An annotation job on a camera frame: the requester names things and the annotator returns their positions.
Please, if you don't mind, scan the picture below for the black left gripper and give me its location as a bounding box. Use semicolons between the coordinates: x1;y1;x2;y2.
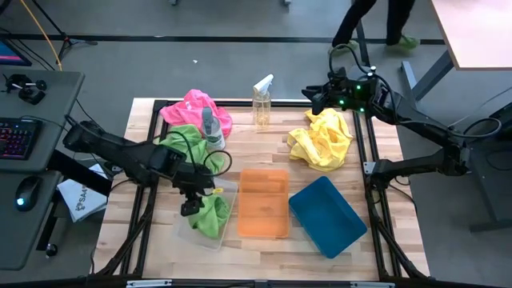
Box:
171;162;217;218

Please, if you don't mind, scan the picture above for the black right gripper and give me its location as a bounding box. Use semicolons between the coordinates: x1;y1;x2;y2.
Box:
301;66;379;116

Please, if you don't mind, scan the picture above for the green microfiber towel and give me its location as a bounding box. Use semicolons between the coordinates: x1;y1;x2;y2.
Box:
158;124;227;175
187;194;232;240

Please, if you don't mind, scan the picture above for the pink microfiber towel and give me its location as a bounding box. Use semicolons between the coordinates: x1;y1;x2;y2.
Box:
159;89;234;139

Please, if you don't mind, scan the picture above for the clear plastic basket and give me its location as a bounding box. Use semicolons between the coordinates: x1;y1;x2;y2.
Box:
175;178;240;252

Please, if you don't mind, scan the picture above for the clear spray bottle white head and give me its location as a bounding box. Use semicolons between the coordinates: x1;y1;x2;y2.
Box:
251;74;275;130

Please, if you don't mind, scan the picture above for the person's green shoe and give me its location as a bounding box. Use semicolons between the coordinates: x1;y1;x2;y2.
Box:
328;39;360;56
386;34;420;51

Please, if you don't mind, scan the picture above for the orange plastic basket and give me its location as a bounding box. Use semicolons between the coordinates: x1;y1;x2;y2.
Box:
237;167;290;240

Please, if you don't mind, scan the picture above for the grey spray bottle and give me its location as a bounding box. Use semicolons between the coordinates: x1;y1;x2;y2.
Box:
201;106;226;152

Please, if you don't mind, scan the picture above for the person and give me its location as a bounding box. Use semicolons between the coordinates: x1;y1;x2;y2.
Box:
331;0;417;47

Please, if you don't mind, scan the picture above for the white printed bag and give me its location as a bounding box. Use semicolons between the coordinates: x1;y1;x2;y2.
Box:
57;163;109;223

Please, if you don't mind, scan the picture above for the grey table leg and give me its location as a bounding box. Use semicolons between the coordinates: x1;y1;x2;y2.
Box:
401;50;455;102

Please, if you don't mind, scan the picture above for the blue plastic basket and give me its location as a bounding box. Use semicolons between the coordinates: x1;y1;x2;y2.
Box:
288;175;368;260

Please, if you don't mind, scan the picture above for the black computer mouse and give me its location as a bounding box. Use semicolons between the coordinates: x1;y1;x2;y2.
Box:
14;175;43;212

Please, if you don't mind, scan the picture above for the grey desk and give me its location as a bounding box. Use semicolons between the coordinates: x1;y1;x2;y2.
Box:
0;70;86;271

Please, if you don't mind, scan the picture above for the white table with wood edge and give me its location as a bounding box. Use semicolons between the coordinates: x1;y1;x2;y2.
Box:
430;0;512;72

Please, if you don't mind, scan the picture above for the backlit black keyboard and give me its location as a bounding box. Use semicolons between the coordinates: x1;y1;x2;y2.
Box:
0;118;43;161

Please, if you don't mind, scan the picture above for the black tripod stand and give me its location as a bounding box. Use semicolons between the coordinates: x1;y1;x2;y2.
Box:
30;0;99;62

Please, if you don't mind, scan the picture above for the computer monitor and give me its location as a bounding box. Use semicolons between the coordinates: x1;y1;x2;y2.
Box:
0;38;33;67

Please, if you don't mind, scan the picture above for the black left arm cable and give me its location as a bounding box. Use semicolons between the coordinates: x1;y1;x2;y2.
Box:
159;130;234;178

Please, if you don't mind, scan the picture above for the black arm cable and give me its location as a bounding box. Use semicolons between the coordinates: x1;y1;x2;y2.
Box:
159;130;234;178
450;117;503;140

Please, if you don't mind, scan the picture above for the silver metal bracket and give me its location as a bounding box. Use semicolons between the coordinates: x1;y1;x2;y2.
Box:
350;281;395;288
126;279;174;288

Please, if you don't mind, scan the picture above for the black aluminium table frame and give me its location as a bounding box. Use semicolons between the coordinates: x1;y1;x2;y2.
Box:
90;98;429;281

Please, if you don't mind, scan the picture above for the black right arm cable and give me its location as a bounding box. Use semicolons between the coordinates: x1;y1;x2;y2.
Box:
450;117;503;140

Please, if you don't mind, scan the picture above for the black clamp mount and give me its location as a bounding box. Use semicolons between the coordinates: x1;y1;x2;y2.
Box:
2;74;48;106

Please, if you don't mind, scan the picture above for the yellow cable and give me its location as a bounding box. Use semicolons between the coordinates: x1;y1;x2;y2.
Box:
18;0;63;72

